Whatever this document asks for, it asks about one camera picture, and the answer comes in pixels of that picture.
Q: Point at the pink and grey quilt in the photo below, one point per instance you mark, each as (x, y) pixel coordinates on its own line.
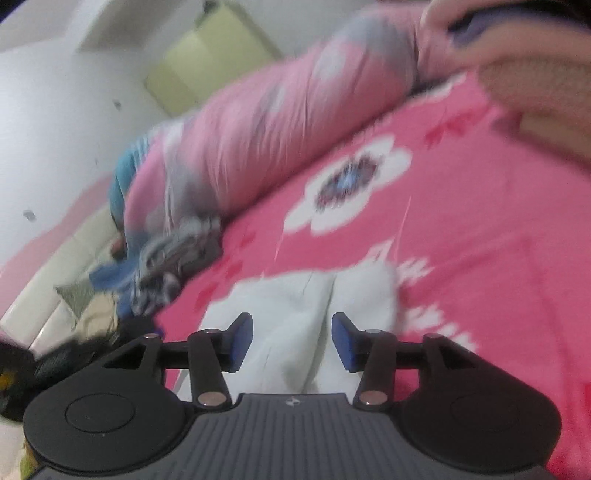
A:
(277, 129)

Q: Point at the green-grey patterned cushion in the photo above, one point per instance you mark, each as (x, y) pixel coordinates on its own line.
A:
(76, 297)

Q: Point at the grey patterned garment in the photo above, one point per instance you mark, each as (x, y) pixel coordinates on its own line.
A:
(171, 258)

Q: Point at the pink floral bed sheet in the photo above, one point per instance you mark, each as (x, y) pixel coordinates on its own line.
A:
(485, 254)

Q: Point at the another person's forearm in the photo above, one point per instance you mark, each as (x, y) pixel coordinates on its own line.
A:
(540, 101)

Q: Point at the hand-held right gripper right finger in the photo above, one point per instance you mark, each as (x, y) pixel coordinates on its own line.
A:
(342, 344)

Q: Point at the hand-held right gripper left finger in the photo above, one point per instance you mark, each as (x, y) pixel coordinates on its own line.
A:
(242, 344)

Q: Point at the white shirt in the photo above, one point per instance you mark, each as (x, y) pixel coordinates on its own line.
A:
(286, 304)

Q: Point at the cream leather headboard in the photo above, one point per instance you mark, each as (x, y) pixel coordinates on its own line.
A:
(51, 277)

